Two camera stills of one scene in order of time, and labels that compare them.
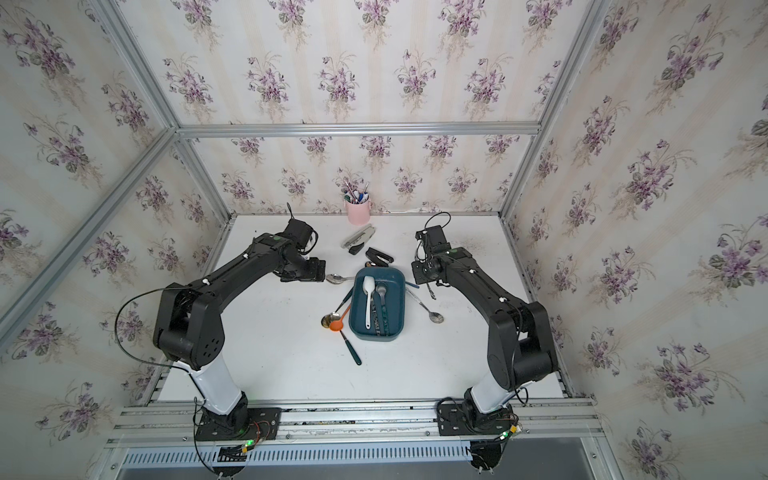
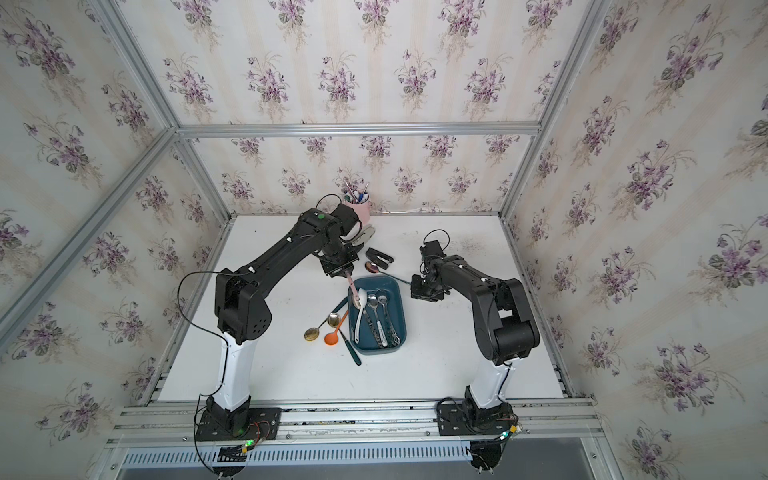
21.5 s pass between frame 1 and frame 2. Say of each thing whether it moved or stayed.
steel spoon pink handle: moved
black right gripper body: moved
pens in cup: stayed
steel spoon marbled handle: moved
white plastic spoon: moved
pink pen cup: stayed
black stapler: stayed
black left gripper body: moved
